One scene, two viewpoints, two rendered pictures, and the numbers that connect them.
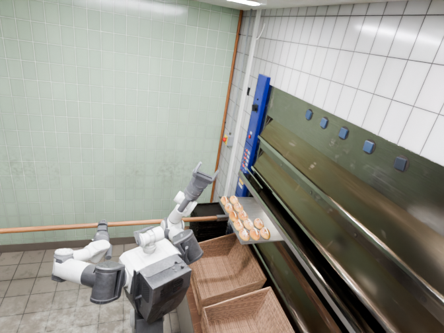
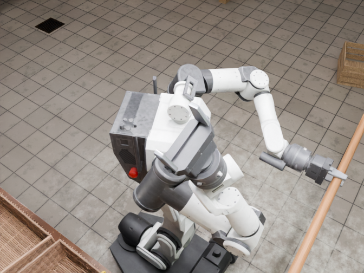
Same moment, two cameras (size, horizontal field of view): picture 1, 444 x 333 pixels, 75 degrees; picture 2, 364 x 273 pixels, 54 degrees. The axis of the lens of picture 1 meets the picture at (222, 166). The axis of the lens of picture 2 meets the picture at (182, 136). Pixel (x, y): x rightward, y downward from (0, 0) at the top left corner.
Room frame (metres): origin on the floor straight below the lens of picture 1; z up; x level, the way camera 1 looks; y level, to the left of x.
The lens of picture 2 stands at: (1.71, -0.17, 2.22)
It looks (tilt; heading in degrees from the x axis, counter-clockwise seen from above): 49 degrees down; 145
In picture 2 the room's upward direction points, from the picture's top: straight up
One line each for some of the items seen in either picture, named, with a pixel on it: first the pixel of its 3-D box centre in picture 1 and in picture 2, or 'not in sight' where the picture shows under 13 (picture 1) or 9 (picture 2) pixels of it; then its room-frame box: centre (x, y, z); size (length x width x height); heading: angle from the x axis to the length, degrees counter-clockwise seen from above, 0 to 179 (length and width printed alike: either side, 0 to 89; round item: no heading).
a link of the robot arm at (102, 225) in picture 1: (101, 234); (311, 164); (1.35, 0.64, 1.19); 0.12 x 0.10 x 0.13; 20
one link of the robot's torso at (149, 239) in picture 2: not in sight; (160, 245); (0.93, 0.22, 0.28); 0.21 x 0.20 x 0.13; 20
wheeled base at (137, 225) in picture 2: not in sight; (165, 255); (0.96, 0.23, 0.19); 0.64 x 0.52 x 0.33; 20
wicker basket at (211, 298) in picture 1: (222, 268); not in sight; (1.74, -0.14, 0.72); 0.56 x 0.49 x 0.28; 21
